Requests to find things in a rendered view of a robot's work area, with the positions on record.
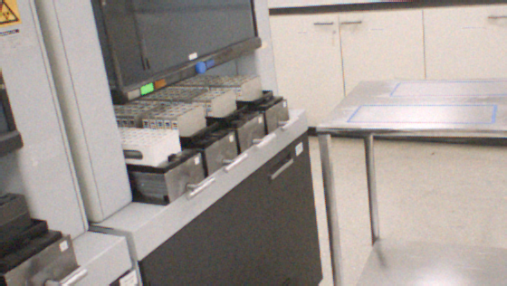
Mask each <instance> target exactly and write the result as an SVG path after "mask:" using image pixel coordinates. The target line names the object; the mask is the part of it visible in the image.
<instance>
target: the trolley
mask: <svg viewBox="0 0 507 286"><path fill-rule="evenodd" d="M316 132H317V135H318V137H319V146H320V162H321V172H322V181H323V190H324V198H325V207H326V216H327V224H328V233H329V242H330V258H331V268H332V277H333V285H334V286H345V281H344V272H343V263H342V253H341V244H340V226H339V217H338V207H337V198H336V189H335V179H334V170H333V160H332V151H331V142H330V135H364V144H365V156H366V168H367V179H368V201H369V213H370V224H371V236H372V251H371V253H370V255H369V257H368V260H367V262H366V264H365V267H364V269H363V271H362V273H361V275H360V277H359V280H358V283H357V285H356V286H507V249H504V248H492V247H481V246H470V245H458V244H446V243H433V242H424V241H412V240H400V239H390V238H380V228H379V216H378V192H377V179H376V168H375V155H374V142H373V136H425V137H486V138H507V78H489V79H442V80H395V81H361V82H360V83H359V84H358V85H357V86H356V87H355V88H354V89H353V90H352V91H351V92H350V93H349V94H348V95H347V96H346V97H345V98H344V99H343V100H342V101H341V102H340V103H339V105H338V106H337V107H336V108H335V109H334V110H333V111H332V112H331V113H330V114H329V115H328V116H327V117H326V118H325V119H324V120H323V121H322V122H321V123H320V124H319V125H318V126H317V127H316Z"/></svg>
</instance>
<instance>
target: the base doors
mask: <svg viewBox="0 0 507 286"><path fill-rule="evenodd" d="M491 14H492V15H507V5H491V6H470V7H450V8H429V9H414V10H396V11H379V12H361V13H344V14H303V15H283V16H270V25H271V32H272V39H273V53H274V61H275V69H276V76H277V83H278V91H279V96H283V98H284V99H287V102H288V109H295V110H306V112H307V121H308V127H317V126H318V125H319V124H320V123H321V122H322V121H323V120H324V119H325V118H326V117H327V116H328V115H329V114H330V113H331V112H332V111H333V110H334V109H335V108H336V107H337V106H338V105H339V103H340V102H341V101H342V100H343V99H344V98H345V97H346V96H347V95H348V94H349V93H350V92H351V91H352V90H353V89H354V88H355V87H356V86H357V85H358V84H359V83H360V82H361V81H395V80H442V79H489V78H507V17H503V18H487V16H489V15H491ZM360 20H361V21H362V24H341V22H345V21H347V22H358V21H360ZM317 22H320V23H331V22H334V24H314V23H317ZM423 23H424V28H423ZM476 25H480V26H481V27H482V29H471V30H461V26H476ZM369 28H386V31H370V30H369ZM334 30H336V31H337V32H336V33H335V34H333V33H332V32H333V31H334ZM297 31H309V33H299V34H297ZM333 35H334V37H335V46H332V37H333ZM424 45H425V49H424ZM425 67H426V69H425Z"/></svg>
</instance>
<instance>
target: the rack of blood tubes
mask: <svg viewBox="0 0 507 286"><path fill-rule="evenodd" d="M118 132H119V136H120V144H121V149H122V153H123V157H124V162H125V163H126V164H136V165H146V166H153V167H156V166H158V164H159V163H161V162H162V161H164V160H166V159H167V156H169V155H170V154H172V153H174V154H176V153H177V152H179V151H180V152H181V150H180V145H179V140H178V134H177V131H173V130H156V129H124V128H118ZM164 162H165V161H164ZM162 163H163V162H162Z"/></svg>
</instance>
